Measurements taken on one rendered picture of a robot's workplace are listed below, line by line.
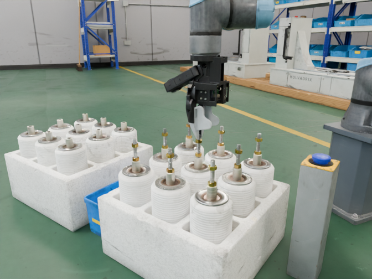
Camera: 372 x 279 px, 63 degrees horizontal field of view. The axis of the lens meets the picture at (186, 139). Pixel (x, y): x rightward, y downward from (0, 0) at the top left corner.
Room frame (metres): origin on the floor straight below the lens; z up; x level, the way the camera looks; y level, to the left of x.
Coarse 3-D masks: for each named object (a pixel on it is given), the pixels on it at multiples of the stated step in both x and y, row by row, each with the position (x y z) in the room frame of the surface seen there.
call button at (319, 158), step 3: (315, 153) 0.66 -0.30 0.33; (318, 153) 0.66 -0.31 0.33; (321, 153) 0.66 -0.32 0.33; (312, 156) 0.64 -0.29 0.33; (315, 156) 0.64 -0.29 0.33; (318, 156) 0.64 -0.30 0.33; (321, 156) 0.64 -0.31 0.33; (324, 156) 0.64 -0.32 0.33; (327, 156) 0.64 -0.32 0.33; (315, 159) 0.63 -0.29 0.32; (318, 159) 0.63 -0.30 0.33; (321, 159) 0.62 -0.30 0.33; (324, 159) 0.62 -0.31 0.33; (327, 159) 0.62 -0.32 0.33; (330, 159) 0.63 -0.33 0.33; (315, 162) 0.64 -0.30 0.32; (318, 162) 0.63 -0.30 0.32; (321, 162) 0.63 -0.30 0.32; (324, 162) 0.62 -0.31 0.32; (327, 162) 0.62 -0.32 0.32
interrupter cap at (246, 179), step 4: (228, 172) 0.71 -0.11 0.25; (232, 172) 0.72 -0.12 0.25; (224, 176) 0.69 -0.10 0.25; (228, 176) 0.69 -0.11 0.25; (244, 176) 0.69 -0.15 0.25; (248, 176) 0.69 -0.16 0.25; (224, 180) 0.67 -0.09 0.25; (228, 180) 0.67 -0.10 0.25; (232, 180) 0.67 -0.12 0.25; (236, 180) 0.67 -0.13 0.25; (240, 180) 0.67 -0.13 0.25; (244, 180) 0.67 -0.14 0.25; (248, 180) 0.67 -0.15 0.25; (232, 184) 0.65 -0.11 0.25; (236, 184) 0.65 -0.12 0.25; (240, 184) 0.65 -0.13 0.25; (244, 184) 0.65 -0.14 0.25
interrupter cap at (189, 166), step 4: (188, 164) 0.77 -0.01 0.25; (192, 164) 0.77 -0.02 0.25; (204, 164) 0.77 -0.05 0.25; (208, 164) 0.77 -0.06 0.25; (188, 168) 0.74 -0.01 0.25; (192, 168) 0.74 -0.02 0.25; (204, 168) 0.74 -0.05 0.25; (192, 172) 0.72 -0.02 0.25; (196, 172) 0.72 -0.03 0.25; (200, 172) 0.72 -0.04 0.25; (204, 172) 0.72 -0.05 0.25
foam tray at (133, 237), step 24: (288, 192) 0.79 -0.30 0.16; (120, 216) 0.66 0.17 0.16; (144, 216) 0.62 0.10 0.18; (264, 216) 0.64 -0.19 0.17; (120, 240) 0.67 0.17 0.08; (144, 240) 0.61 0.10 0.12; (168, 240) 0.57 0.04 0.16; (192, 240) 0.54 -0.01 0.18; (240, 240) 0.54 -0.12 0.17; (264, 240) 0.66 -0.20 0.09; (144, 264) 0.61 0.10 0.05; (168, 264) 0.57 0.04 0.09; (192, 264) 0.53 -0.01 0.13; (216, 264) 0.49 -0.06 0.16; (240, 264) 0.55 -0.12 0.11
